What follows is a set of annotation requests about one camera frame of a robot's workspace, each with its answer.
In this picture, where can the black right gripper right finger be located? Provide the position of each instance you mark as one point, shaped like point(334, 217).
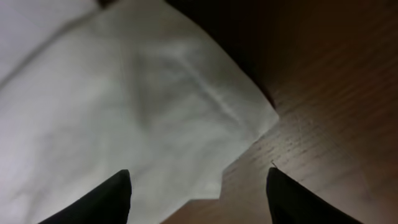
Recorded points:
point(290, 202)

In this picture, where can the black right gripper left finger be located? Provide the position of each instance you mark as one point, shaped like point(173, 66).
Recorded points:
point(108, 203)

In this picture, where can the white t-shirt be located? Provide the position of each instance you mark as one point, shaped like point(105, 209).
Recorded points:
point(87, 92)

